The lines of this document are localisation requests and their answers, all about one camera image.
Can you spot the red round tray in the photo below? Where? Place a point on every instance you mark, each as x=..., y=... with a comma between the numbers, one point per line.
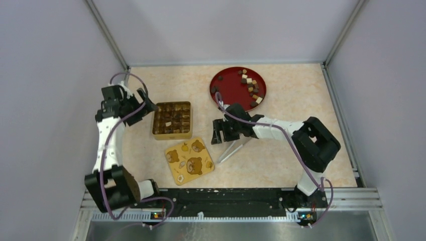
x=234, y=89

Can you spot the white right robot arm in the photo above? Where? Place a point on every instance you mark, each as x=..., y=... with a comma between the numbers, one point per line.
x=313, y=144

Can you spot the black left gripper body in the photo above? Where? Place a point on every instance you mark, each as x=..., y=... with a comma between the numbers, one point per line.
x=131, y=103

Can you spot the gold chocolate box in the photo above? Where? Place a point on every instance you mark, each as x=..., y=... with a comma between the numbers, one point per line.
x=173, y=121

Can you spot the steel serving tongs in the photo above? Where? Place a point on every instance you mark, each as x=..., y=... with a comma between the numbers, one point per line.
x=232, y=149

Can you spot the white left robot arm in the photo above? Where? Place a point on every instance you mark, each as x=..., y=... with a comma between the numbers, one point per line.
x=110, y=184

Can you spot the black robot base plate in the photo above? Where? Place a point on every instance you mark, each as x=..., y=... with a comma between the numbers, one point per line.
x=235, y=202

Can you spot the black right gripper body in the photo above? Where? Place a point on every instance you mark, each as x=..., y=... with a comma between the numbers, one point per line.
x=231, y=130

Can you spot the white cable duct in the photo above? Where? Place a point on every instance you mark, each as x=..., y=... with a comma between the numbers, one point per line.
x=146, y=217

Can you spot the gold box lid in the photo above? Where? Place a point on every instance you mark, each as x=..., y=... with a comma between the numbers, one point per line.
x=189, y=160

